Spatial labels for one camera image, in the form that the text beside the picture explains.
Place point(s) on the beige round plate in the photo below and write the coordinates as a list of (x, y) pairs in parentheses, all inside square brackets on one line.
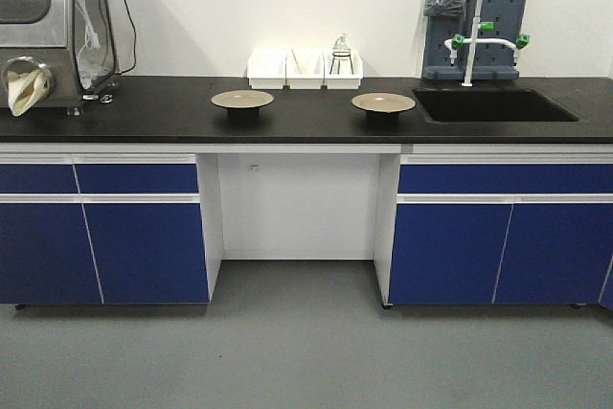
[(383, 108), (242, 105)]

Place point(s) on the middle white storage bin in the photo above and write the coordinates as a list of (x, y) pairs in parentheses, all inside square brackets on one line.
[(304, 69)]

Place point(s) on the white storage bin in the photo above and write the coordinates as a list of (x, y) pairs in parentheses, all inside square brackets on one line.
[(344, 82), (266, 69), (304, 69)]

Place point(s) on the right white storage bin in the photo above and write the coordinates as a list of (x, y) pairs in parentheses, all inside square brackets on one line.
[(344, 82)]

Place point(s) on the left white storage bin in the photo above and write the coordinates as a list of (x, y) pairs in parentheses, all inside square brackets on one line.
[(266, 69)]

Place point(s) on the round glass flask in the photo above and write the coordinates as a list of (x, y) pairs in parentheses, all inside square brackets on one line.
[(340, 46)]

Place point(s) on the right blue cabinet unit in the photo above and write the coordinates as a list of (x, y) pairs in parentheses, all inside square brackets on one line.
[(501, 233)]

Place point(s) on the blue cabinet unit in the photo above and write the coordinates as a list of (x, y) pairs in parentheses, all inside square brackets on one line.
[(95, 229), (501, 233)]

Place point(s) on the black lab sink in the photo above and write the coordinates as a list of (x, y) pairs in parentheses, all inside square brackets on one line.
[(470, 105)]

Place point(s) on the white lab faucet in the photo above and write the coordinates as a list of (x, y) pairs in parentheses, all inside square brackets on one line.
[(457, 41)]

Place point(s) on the left blue cabinet unit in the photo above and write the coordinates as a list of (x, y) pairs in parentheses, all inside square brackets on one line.
[(95, 229)]

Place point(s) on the blue pegboard drying rack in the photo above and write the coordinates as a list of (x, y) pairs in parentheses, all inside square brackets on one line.
[(493, 61)]

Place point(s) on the white rubber glove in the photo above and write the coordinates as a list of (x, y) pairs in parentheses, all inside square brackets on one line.
[(28, 82)]

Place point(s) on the stainless steel glove box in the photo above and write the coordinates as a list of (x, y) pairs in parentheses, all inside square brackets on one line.
[(74, 38)]

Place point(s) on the black wire tripod stand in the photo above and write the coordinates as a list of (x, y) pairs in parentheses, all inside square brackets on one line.
[(341, 63)]

